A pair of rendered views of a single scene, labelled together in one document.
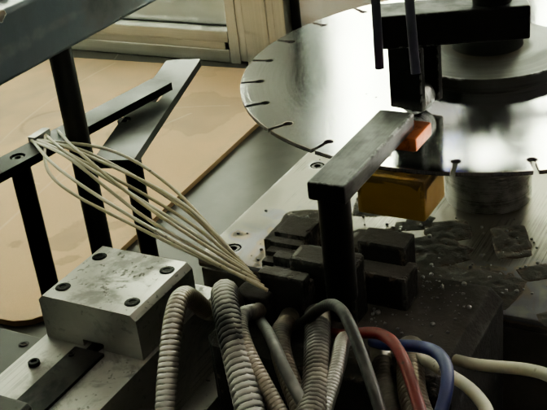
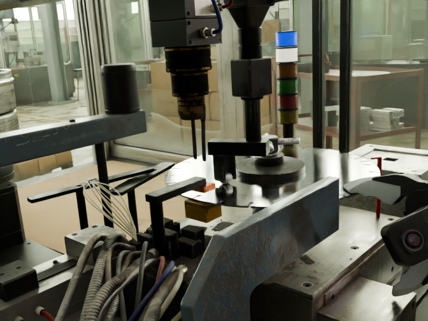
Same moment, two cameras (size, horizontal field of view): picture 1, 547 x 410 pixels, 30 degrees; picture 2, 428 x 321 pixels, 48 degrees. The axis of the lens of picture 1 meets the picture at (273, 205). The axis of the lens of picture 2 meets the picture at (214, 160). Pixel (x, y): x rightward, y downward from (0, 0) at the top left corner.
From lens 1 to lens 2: 23 cm
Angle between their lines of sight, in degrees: 17
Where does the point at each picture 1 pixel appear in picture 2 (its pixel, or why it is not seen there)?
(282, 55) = (195, 161)
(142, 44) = not seen: hidden behind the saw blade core
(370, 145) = (179, 185)
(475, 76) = (254, 172)
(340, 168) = (160, 191)
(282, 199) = (188, 221)
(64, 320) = (71, 247)
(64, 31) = (95, 137)
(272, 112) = (172, 178)
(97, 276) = (88, 232)
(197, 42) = not seen: hidden behind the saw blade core
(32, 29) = (80, 134)
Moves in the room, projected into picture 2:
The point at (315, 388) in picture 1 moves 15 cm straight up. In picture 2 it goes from (125, 272) to (110, 141)
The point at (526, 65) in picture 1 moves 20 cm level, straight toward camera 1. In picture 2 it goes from (277, 171) to (220, 218)
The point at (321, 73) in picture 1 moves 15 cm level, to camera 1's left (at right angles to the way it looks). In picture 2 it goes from (202, 168) to (116, 169)
